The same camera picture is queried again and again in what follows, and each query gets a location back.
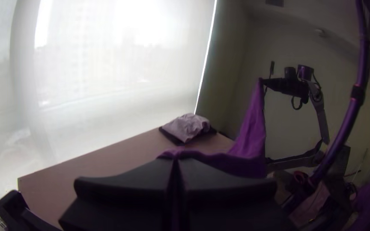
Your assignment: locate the pile of folded clothes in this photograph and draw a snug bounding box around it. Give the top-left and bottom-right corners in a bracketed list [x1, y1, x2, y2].
[158, 113, 218, 147]

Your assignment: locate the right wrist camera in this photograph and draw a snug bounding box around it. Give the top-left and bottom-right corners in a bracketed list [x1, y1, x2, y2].
[284, 66, 298, 81]

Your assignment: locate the black cable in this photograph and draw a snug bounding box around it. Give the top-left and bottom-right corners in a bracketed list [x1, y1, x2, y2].
[290, 95, 305, 111]

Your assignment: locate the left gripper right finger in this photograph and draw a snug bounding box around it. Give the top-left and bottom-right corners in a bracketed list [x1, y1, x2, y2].
[176, 158, 289, 231]

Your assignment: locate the white sheer curtain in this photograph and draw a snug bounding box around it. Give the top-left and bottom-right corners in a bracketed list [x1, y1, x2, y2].
[0, 0, 218, 199]

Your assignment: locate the dark t-shirt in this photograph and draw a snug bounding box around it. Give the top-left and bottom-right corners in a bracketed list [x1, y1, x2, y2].
[157, 77, 268, 179]

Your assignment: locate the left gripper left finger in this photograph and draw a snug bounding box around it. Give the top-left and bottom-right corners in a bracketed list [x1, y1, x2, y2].
[58, 158, 176, 231]

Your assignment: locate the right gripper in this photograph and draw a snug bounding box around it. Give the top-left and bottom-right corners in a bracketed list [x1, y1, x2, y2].
[262, 77, 310, 103]

